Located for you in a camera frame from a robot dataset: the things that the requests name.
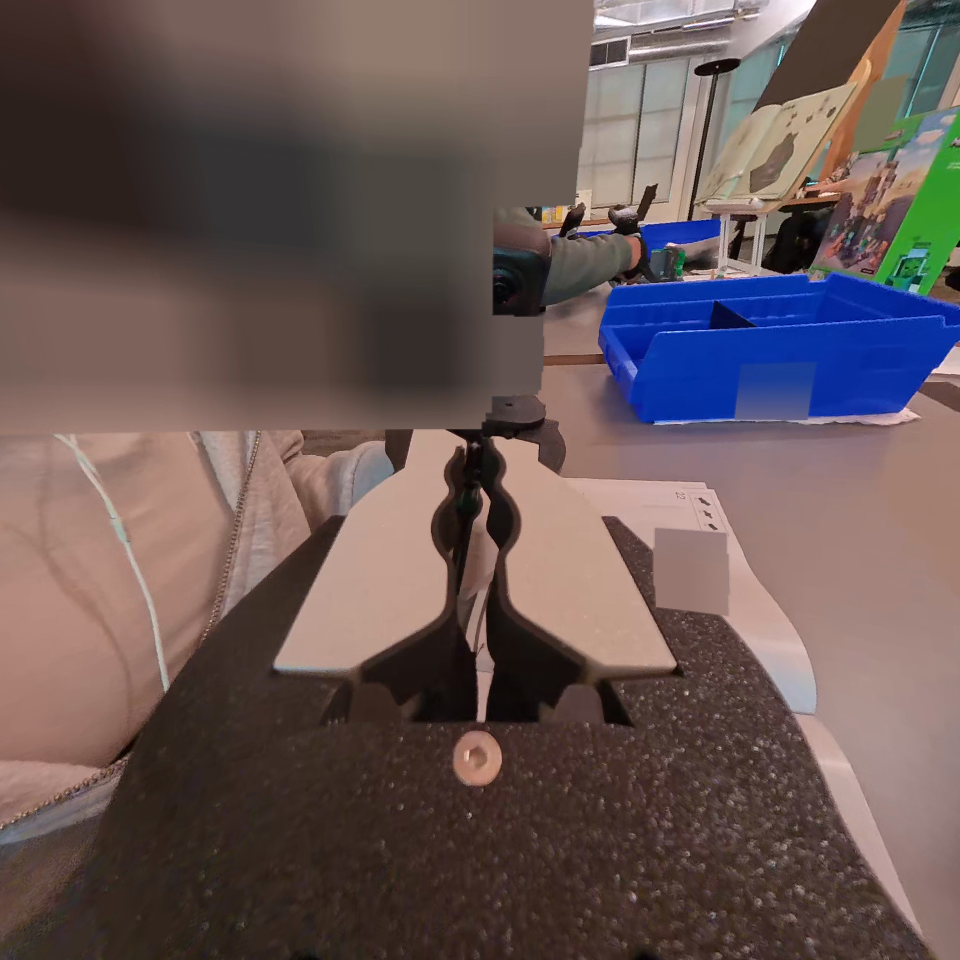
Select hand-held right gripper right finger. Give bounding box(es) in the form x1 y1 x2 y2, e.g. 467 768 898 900
483 446 680 725

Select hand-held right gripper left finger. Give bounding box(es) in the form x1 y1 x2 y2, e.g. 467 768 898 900
273 431 481 723

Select green and black toy stem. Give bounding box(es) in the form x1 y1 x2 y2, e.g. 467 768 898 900
448 441 487 579

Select another person's forearm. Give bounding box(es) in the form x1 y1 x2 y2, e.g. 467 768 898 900
541 225 646 305

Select grey desk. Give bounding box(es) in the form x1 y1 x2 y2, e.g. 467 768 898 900
540 296 960 960

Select large blue plastic bin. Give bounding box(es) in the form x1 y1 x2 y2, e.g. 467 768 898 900
598 271 960 426

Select beige zip hoodie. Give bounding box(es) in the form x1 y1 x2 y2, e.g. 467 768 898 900
0 429 395 834

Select white-legged background table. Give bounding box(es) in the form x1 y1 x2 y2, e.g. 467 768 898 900
705 196 841 279

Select white sheet under bin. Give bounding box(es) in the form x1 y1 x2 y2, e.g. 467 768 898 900
651 408 921 430

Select black floor lamp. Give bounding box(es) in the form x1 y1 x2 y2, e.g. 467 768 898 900
693 60 744 205

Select open picture book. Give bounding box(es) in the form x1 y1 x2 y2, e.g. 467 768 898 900
693 81 860 207

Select green toy box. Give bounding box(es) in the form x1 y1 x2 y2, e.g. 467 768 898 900
808 107 960 297

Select dark board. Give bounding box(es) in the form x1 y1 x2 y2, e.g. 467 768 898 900
750 0 909 115

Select thin white cable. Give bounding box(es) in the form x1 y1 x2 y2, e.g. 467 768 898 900
54 433 172 693

